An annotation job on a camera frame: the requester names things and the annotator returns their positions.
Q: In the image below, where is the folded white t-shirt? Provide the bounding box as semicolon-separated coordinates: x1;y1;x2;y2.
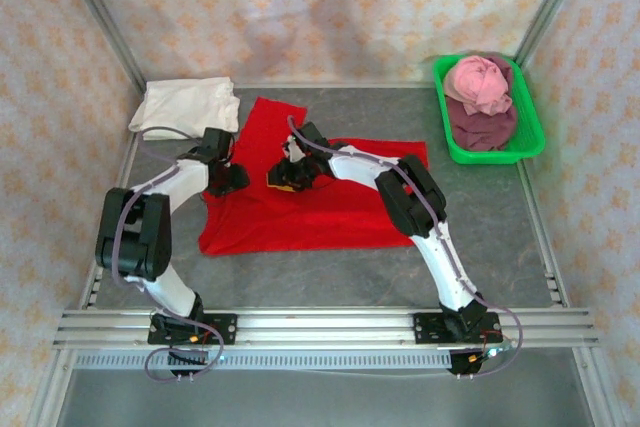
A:
128;76;242;142

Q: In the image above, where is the crumpled maroon t-shirt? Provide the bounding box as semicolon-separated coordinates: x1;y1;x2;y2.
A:
446;55;519;152

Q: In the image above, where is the red t-shirt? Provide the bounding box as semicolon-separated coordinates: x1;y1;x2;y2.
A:
197;96;430;257

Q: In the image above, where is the aluminium table side rail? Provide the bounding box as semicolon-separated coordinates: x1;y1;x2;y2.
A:
517;160;571;309
82;86;149;311

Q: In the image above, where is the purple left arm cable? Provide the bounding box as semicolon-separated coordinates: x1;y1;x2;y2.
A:
110;125;226;384

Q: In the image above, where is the slotted grey cable duct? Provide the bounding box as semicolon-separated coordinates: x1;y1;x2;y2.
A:
74;349;454;372

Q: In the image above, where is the aluminium table back rail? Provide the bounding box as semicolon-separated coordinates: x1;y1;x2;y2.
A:
232;80;441;90

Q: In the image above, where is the green plastic basket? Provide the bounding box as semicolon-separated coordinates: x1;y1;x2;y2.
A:
432;54;546;166

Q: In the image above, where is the crumpled pink t-shirt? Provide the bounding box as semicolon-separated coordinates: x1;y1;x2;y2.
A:
443;55;514;116

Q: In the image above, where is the black cable connector block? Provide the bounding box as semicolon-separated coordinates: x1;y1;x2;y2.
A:
447;346;504;381
167;346;211;381

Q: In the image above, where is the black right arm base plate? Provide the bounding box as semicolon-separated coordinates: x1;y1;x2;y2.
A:
412;311;502;347

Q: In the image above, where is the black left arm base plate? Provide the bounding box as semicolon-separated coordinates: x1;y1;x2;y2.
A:
147;313;239;347

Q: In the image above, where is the aluminium frame leg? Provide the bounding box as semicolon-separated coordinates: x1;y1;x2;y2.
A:
574;346;626;427
27;349;71;427

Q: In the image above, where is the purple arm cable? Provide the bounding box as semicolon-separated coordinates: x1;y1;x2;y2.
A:
110;125;226;384
286;115;525;381

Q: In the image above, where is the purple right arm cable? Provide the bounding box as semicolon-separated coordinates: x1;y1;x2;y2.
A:
286;115;525;381

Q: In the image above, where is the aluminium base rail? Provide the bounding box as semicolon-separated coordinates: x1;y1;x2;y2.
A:
52;307;601;350

